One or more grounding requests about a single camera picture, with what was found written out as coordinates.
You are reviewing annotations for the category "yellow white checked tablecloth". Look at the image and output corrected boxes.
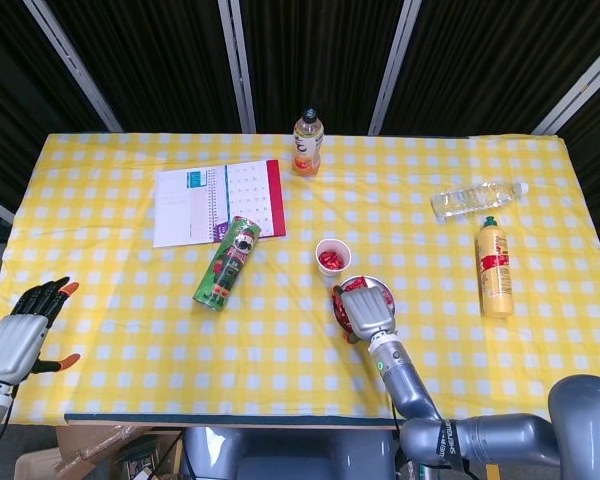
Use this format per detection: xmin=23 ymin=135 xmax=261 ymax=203
xmin=0 ymin=130 xmax=600 ymax=426

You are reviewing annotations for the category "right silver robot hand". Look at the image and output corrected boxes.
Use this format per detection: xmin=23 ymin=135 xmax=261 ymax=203
xmin=331 ymin=284 xmax=399 ymax=346

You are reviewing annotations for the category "wooden table board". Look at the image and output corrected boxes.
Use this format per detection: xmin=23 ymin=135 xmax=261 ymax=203
xmin=65 ymin=412 xmax=406 ymax=432

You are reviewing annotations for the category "spiral notebook with red cover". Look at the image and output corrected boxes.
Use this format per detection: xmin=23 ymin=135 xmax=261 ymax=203
xmin=152 ymin=158 xmax=287 ymax=249

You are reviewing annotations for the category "green Pringles can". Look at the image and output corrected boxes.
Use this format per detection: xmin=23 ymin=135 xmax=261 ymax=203
xmin=192 ymin=215 xmax=262 ymax=314

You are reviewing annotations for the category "grey robot torso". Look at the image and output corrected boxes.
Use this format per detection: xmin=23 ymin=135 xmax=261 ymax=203
xmin=182 ymin=427 xmax=396 ymax=480

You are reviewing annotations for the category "orange drink bottle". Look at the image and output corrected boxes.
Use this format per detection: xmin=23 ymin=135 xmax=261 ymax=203
xmin=292 ymin=105 xmax=325 ymax=177

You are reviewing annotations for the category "white paper cup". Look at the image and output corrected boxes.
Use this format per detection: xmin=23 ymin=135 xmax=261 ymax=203
xmin=314 ymin=238 xmax=352 ymax=277

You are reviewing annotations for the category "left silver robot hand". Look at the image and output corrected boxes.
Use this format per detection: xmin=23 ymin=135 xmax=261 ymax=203
xmin=0 ymin=275 xmax=82 ymax=385

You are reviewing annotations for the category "brown cardboard box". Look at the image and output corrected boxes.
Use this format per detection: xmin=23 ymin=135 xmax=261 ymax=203
xmin=14 ymin=424 xmax=181 ymax=480

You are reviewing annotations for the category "clear plastic water bottle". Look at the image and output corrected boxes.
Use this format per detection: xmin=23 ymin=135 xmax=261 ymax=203
xmin=429 ymin=180 xmax=530 ymax=219

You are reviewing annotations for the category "yellow squeeze bottle green cap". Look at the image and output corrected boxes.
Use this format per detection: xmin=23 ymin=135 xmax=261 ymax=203
xmin=474 ymin=215 xmax=516 ymax=320

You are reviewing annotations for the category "round metal plate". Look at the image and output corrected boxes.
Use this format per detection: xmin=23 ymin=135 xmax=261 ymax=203
xmin=331 ymin=274 xmax=398 ymax=335

